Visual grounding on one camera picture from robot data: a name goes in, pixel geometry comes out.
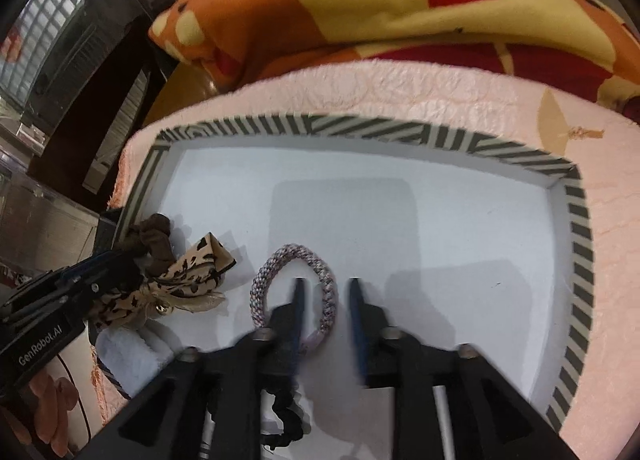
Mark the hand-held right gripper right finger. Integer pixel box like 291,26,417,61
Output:
347,277,583,460

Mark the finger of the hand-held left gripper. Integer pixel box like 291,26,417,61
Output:
0,275,118,326
52,246,151,286

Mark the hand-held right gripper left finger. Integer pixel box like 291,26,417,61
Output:
80,277,321,460

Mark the brown scrunchie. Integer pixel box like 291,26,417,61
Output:
122,213,173,273

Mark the leopard print hair bow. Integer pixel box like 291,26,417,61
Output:
90,234,237,331

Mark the striped rim white tray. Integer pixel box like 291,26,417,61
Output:
117,112,596,460

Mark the black smartphone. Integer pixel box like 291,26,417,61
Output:
92,209,126,256

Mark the light blue fluffy headband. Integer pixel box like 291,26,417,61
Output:
95,325,181,398

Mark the black scrunchie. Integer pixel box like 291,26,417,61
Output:
260,379,312,447

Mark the dark wooden chair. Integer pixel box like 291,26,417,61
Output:
27,15,168,193

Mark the pink embossed mat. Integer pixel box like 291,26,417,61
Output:
65,57,640,460

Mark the orange red printed blanket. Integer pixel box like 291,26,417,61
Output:
147,0,640,121

